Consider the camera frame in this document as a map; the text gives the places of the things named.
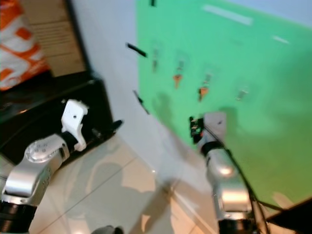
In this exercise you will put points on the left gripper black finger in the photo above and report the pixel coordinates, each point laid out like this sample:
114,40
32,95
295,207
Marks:
102,138
113,127

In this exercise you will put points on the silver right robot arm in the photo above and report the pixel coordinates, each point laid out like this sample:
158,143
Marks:
229,190

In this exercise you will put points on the small white tape piece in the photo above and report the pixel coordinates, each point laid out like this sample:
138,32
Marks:
280,39

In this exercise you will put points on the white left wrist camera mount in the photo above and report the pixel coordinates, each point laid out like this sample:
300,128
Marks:
73,117

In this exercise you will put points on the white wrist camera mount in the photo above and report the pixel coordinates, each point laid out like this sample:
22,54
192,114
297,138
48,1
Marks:
217,122
73,117

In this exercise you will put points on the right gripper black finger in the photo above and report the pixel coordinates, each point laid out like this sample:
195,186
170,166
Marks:
193,126
201,121

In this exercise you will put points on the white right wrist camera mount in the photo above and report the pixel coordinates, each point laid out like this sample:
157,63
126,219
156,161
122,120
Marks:
217,122

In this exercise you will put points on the green board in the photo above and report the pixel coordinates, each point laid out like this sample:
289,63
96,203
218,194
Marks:
248,63

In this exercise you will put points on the tall cardboard box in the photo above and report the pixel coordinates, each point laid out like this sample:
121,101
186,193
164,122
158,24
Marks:
53,34

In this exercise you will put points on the orange and white bag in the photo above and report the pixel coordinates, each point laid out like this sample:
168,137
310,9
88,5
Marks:
19,48

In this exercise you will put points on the black tape strip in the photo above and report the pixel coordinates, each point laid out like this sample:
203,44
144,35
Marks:
140,102
136,49
152,2

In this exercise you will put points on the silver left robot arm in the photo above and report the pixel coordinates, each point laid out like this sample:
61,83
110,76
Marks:
29,170

